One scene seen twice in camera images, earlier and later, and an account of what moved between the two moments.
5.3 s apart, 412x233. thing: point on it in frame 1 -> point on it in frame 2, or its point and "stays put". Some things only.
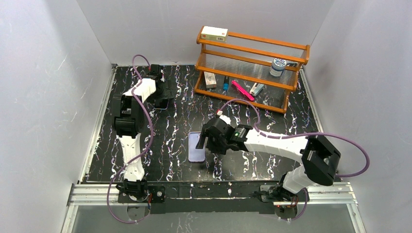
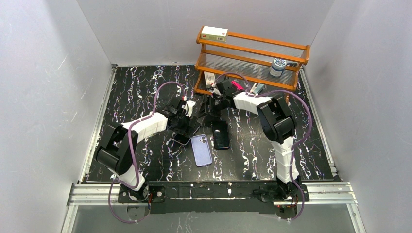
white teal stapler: [256, 89] stays put
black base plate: [217, 198] stays put
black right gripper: [208, 137] -> [210, 107]
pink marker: [236, 85] stays put
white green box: [218, 34] stays put
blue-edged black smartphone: [161, 103] -> [181, 139]
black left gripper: [168, 90] -> [185, 127]
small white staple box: [210, 79] stays put
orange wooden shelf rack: [258, 72] stays put
